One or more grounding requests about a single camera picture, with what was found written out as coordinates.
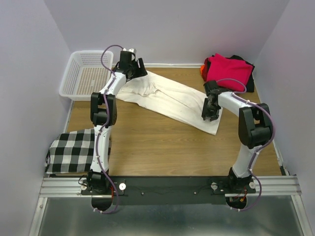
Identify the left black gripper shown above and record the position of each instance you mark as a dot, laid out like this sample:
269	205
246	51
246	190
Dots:
141	71

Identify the white t shirt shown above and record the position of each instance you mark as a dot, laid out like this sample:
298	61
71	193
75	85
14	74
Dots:
169	98

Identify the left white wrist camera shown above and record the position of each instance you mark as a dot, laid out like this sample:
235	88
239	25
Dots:
132	50

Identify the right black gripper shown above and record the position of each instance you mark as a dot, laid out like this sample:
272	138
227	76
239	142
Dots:
213	115

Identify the white plastic basket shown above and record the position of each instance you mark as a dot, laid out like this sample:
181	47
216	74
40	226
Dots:
86	72

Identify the black white checkered cloth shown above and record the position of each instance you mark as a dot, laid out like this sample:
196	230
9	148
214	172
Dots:
73	152

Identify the pink folded t shirt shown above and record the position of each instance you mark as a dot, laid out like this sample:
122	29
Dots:
229	68

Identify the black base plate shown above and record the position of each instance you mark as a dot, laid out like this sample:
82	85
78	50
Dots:
178	190

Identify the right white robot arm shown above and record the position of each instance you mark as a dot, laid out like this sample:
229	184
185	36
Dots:
255	131

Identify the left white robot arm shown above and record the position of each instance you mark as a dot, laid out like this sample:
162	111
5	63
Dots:
103	114

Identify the black folded t shirt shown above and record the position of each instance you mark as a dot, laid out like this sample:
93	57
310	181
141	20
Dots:
249	83

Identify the orange folded t shirt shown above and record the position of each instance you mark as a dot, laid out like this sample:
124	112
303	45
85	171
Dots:
203	70

